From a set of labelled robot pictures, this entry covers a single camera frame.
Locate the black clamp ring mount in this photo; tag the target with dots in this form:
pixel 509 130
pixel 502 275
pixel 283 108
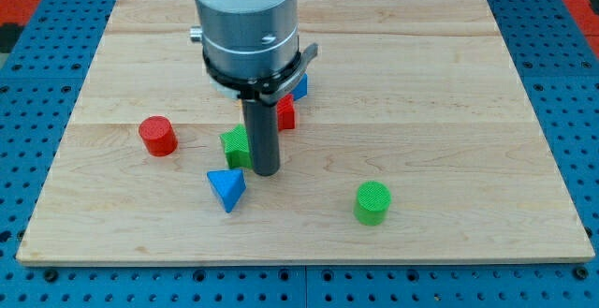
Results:
pixel 265 90

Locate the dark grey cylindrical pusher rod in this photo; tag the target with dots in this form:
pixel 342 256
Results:
pixel 261 125

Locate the blue triangle block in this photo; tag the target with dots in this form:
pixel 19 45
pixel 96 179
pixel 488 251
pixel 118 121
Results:
pixel 228 186

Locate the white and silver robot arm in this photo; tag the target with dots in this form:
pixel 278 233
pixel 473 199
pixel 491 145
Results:
pixel 251 52

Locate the blue block behind arm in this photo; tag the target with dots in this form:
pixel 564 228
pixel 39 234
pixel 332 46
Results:
pixel 301 90

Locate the red block behind rod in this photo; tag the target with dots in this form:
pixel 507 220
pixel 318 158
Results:
pixel 286 114

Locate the green star block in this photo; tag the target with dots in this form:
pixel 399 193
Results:
pixel 236 148

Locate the red cylinder block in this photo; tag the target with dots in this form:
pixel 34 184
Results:
pixel 158 136

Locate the green cylinder block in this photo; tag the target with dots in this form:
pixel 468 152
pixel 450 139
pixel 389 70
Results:
pixel 372 201

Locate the wooden board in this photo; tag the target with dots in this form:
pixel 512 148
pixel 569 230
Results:
pixel 420 95

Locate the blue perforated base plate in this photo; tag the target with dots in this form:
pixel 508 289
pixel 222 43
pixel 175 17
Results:
pixel 46 68

